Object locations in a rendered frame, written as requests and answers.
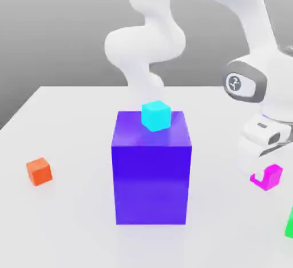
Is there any large purple box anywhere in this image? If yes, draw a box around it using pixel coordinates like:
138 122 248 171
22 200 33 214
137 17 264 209
111 110 192 226

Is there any small magenta cube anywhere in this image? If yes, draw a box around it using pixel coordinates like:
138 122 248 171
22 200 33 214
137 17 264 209
250 163 284 191

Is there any small orange cube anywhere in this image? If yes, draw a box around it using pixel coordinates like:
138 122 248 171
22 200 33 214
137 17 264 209
25 157 53 187

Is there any small green cube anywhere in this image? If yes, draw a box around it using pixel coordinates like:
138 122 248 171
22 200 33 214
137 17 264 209
284 206 293 239

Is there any small cyan cube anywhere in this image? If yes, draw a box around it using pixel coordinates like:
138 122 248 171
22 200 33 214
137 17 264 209
141 100 172 133

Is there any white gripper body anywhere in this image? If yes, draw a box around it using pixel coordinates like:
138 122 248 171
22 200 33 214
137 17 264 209
236 135 293 175

